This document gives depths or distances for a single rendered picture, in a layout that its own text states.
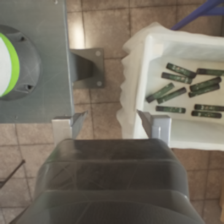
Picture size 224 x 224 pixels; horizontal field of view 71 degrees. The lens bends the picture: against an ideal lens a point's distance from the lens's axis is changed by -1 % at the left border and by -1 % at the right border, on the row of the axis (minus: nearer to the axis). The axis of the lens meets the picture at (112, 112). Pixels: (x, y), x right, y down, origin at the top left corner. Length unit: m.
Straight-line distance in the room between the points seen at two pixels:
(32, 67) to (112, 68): 0.96
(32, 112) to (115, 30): 1.01
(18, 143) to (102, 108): 0.81
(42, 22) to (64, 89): 0.14
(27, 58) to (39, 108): 0.11
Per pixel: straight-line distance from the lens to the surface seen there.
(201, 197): 1.92
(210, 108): 0.94
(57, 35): 0.37
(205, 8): 0.89
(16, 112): 0.41
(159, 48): 0.62
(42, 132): 1.49
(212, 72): 0.91
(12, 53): 0.31
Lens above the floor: 1.26
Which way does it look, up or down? 76 degrees down
